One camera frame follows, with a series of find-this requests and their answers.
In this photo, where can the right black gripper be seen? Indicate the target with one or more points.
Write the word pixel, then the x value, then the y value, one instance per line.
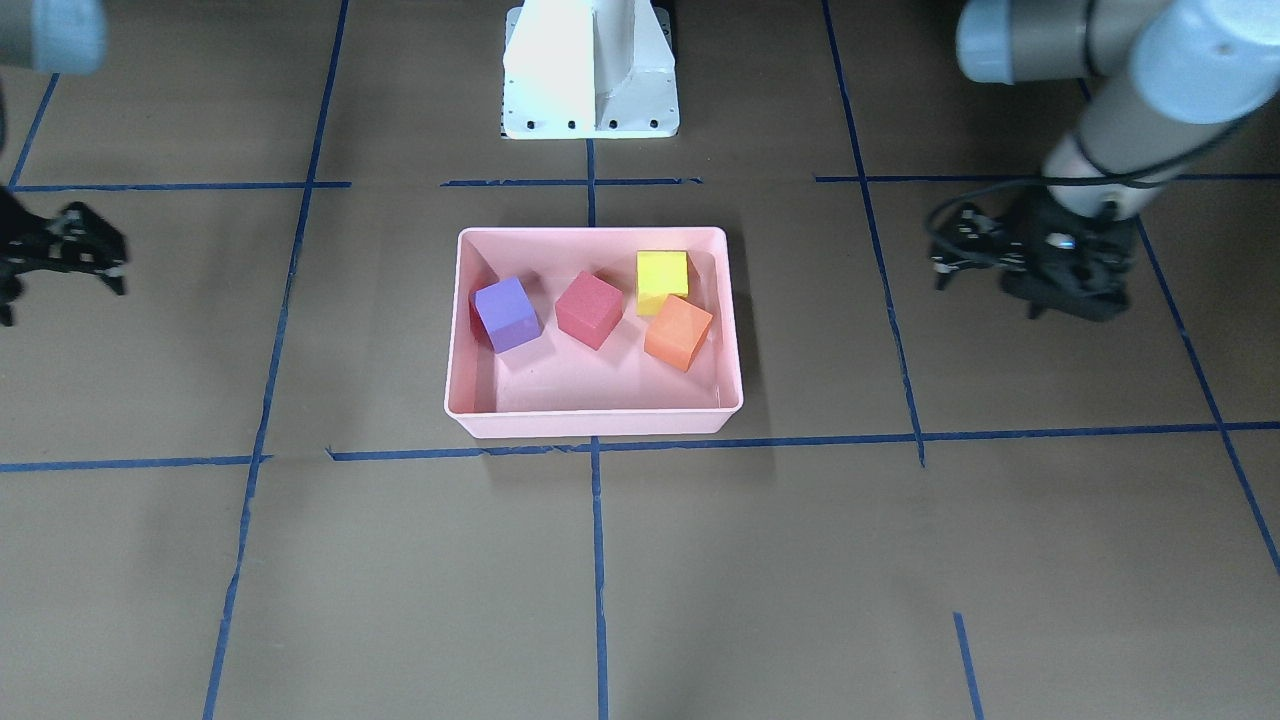
pixel 58 249

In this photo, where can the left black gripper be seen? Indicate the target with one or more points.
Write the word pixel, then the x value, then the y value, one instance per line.
pixel 1030 226

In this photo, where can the orange foam block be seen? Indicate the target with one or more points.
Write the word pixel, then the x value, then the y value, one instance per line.
pixel 677 332

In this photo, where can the yellow foam block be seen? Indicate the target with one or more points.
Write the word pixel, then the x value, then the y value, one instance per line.
pixel 658 275

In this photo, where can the purple foam block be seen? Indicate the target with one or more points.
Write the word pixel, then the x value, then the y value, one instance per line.
pixel 509 319

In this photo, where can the red foam block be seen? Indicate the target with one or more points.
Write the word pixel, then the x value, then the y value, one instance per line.
pixel 589 309

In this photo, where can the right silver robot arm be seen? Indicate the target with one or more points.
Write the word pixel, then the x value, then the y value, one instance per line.
pixel 57 37

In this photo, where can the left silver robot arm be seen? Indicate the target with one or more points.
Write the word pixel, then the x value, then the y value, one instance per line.
pixel 1178 78

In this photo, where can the pink plastic bin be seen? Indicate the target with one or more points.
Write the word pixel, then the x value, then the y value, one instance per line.
pixel 557 387

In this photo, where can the white mounting pillar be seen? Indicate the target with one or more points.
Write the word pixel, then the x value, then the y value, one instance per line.
pixel 590 69

